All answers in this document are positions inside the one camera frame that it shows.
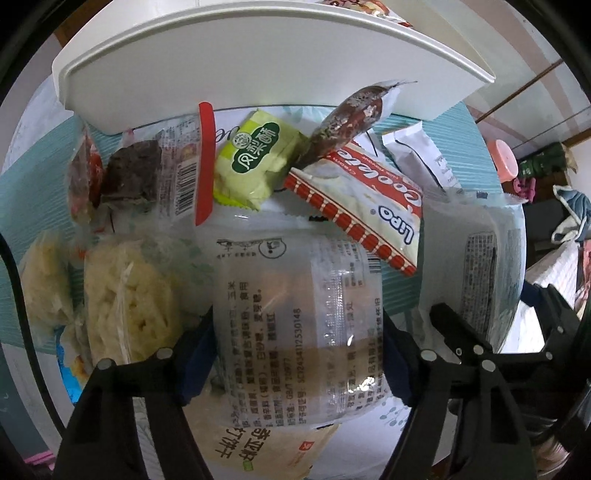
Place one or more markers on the large yellow noodle snack packet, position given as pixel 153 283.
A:
pixel 129 300

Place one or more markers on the green snack packet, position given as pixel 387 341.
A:
pixel 254 157

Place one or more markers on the clear cake packet red strip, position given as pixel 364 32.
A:
pixel 138 170

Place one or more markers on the beige snack packet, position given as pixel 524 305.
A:
pixel 258 452

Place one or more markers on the white snack packet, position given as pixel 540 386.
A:
pixel 425 157

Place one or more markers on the brown chocolate snack packet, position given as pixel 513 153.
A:
pixel 341 122

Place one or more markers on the blue white garment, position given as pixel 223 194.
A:
pixel 572 207

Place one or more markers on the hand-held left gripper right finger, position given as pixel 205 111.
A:
pixel 399 369

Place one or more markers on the large clear snack packet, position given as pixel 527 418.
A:
pixel 295 323

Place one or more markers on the white plastic storage bin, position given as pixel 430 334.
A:
pixel 231 60

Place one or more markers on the clear printed snack packet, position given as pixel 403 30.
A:
pixel 475 258

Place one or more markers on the blue snack packet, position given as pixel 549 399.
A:
pixel 74 374

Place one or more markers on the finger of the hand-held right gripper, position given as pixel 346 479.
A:
pixel 450 323

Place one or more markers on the red white cookie packet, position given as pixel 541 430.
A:
pixel 369 203

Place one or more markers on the dark green clothing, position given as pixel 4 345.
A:
pixel 545 161

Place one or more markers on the orange red snack packet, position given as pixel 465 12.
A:
pixel 364 8

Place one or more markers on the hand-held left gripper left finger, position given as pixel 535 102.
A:
pixel 196 364

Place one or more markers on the pink plastic stool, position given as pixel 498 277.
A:
pixel 503 159

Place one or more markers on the white bed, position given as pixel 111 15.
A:
pixel 549 272

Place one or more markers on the teal striped tablecloth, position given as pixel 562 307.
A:
pixel 27 184

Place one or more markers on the small yellow noodle snack packet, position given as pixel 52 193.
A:
pixel 46 277

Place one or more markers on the small red clear packet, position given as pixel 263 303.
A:
pixel 85 180

